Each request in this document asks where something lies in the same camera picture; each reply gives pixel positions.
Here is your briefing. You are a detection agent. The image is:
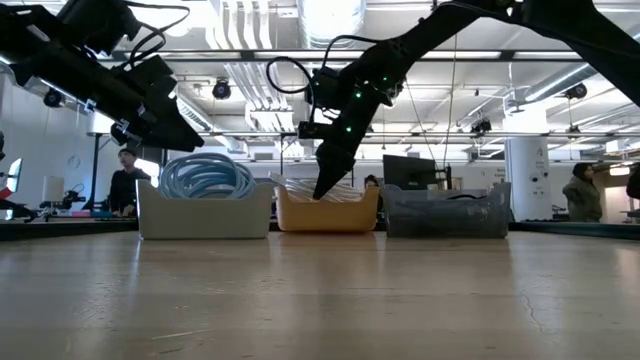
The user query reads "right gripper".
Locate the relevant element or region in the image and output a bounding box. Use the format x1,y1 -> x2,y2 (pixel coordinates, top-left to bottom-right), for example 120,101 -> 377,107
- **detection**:
312,130 -> 359,200

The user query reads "white background box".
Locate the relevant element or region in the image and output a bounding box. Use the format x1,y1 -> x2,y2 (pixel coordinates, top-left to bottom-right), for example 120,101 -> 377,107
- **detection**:
41,174 -> 66,204

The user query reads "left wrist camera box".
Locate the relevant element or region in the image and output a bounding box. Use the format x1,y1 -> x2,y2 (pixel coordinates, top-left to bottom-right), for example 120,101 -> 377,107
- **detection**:
124,53 -> 177,99

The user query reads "person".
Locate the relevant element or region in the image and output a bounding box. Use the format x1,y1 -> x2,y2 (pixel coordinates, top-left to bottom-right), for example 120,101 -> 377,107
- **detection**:
363,173 -> 385,214
561,162 -> 604,224
108,147 -> 153,218
625,166 -> 640,201

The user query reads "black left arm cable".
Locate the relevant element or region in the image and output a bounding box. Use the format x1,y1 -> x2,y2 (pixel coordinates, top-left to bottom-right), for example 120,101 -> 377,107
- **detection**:
119,0 -> 192,69

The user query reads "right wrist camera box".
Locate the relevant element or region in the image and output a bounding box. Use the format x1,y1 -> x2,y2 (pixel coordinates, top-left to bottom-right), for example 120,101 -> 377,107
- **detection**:
297,120 -> 332,142

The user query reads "grey translucent plastic bin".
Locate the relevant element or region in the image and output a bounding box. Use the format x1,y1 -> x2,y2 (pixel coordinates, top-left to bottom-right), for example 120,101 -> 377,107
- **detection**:
382,181 -> 513,240

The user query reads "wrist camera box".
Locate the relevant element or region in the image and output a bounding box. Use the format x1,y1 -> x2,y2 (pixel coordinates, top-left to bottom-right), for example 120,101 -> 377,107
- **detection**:
297,120 -> 332,142
124,53 -> 177,99

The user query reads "black table edge rail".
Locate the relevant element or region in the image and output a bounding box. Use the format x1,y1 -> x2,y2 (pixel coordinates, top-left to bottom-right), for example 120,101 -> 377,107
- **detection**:
0,218 -> 640,242

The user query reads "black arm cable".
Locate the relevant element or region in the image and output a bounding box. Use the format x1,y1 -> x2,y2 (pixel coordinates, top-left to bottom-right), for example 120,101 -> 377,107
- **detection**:
265,33 -> 382,97
119,0 -> 192,69

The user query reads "silver ceiling duct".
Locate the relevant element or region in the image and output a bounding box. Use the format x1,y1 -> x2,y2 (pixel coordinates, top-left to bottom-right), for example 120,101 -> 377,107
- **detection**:
296,0 -> 367,50

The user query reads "black background metal frame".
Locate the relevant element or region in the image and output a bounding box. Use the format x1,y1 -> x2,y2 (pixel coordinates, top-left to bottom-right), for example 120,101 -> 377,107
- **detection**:
86,130 -> 357,214

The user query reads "white cable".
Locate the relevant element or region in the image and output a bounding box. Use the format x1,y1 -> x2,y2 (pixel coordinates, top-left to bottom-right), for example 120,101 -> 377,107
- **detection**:
268,171 -> 321,203
299,177 -> 366,204

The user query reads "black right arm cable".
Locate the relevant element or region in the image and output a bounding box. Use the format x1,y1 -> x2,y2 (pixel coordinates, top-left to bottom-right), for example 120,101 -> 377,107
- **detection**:
265,33 -> 382,97

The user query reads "orange plastic bin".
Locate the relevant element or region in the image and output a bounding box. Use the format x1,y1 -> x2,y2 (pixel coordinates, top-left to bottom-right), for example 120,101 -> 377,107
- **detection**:
273,183 -> 382,233

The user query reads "bright background screen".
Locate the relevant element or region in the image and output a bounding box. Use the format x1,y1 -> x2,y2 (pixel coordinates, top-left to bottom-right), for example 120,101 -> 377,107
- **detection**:
4,156 -> 24,195

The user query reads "beige plastic bin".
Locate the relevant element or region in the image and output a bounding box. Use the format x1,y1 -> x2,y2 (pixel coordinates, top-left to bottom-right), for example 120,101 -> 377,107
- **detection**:
135,178 -> 276,241

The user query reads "overhead frame beam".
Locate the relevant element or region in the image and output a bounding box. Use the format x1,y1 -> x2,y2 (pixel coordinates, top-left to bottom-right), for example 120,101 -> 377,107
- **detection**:
107,48 -> 591,63

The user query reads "white round column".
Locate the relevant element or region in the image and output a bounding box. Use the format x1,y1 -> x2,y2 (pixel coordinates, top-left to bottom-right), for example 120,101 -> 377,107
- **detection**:
504,136 -> 553,223

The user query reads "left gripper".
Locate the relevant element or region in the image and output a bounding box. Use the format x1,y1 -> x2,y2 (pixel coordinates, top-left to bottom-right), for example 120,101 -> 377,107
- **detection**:
54,52 -> 205,153

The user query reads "black computer monitor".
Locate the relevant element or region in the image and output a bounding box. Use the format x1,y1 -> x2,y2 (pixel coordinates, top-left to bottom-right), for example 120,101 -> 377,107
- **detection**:
382,154 -> 454,192

